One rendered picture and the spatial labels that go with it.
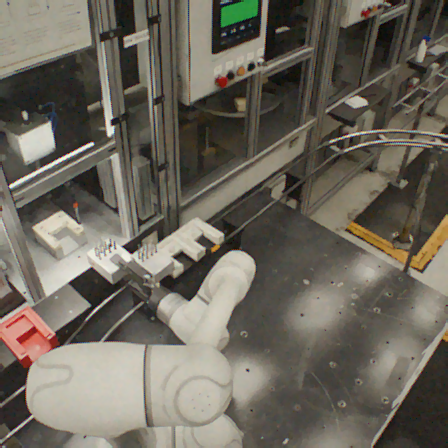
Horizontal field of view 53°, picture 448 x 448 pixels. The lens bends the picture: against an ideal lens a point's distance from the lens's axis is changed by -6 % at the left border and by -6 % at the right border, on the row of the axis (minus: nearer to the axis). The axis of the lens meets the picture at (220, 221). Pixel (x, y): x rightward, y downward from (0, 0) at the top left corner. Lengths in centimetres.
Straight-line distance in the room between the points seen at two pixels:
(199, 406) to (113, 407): 13
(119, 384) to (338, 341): 119
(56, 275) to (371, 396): 115
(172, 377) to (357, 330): 122
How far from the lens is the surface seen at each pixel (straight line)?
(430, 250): 329
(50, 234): 174
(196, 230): 181
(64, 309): 158
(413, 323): 193
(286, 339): 175
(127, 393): 71
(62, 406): 74
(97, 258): 149
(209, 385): 68
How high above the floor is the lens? 212
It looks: 42 degrees down
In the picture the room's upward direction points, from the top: 2 degrees clockwise
